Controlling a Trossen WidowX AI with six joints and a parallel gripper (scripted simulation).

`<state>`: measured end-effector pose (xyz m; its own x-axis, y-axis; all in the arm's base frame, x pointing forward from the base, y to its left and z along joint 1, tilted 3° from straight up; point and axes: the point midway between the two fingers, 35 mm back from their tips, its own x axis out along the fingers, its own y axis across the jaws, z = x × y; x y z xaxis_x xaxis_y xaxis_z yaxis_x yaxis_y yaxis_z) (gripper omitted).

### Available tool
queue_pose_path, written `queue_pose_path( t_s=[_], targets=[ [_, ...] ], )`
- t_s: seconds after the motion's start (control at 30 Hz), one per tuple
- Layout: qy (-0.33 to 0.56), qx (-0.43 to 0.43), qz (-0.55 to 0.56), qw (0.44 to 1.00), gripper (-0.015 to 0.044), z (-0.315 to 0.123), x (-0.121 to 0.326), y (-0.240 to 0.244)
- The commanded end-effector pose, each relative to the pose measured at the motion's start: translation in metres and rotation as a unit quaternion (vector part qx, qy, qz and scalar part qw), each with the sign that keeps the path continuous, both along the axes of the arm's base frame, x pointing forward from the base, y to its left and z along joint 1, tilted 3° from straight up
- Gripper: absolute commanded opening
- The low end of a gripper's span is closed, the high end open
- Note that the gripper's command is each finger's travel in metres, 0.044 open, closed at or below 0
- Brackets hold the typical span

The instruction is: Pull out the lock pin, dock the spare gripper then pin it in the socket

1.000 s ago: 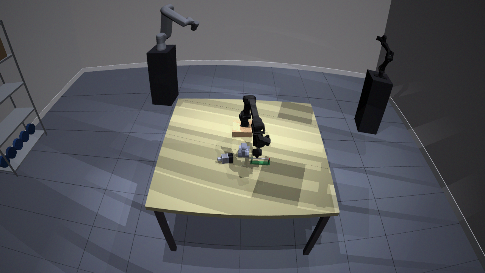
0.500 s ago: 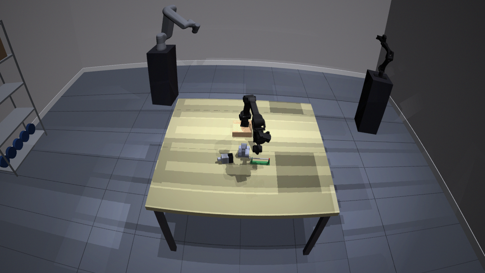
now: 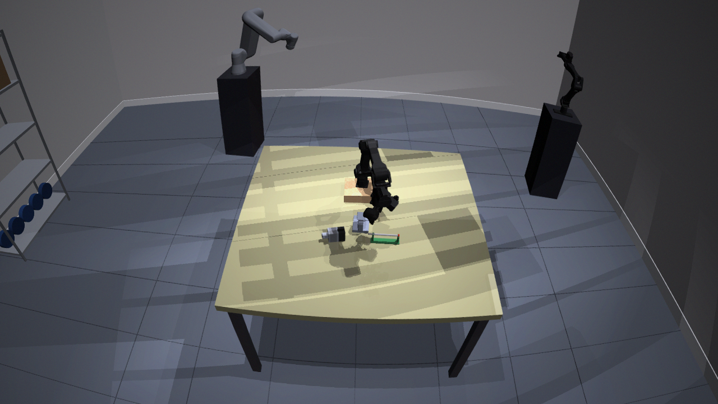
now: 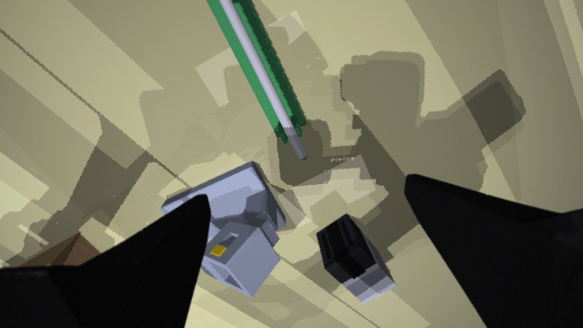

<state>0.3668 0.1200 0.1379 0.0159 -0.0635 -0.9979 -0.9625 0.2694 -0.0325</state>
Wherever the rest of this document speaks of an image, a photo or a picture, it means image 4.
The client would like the grey metal pin with red cap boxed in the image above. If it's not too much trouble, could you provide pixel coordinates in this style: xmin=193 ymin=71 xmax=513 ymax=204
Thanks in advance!
xmin=220 ymin=0 xmax=307 ymax=160

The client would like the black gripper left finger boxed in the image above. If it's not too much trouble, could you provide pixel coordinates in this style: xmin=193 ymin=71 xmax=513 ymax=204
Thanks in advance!
xmin=0 ymin=194 xmax=211 ymax=328

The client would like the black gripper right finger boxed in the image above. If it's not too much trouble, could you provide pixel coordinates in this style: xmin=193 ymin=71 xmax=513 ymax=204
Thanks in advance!
xmin=404 ymin=174 xmax=583 ymax=328

